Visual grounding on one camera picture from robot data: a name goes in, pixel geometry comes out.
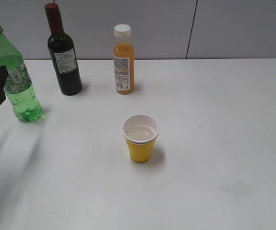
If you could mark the green sprite bottle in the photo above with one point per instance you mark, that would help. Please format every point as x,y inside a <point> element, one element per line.
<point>18,86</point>

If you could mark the yellow paper cup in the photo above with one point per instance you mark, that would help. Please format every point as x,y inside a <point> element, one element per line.
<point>140,132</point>

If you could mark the dark wine bottle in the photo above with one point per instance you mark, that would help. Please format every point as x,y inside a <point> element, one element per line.
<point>62,52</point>

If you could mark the orange juice bottle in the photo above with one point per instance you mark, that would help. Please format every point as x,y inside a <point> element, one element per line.
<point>123,60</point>

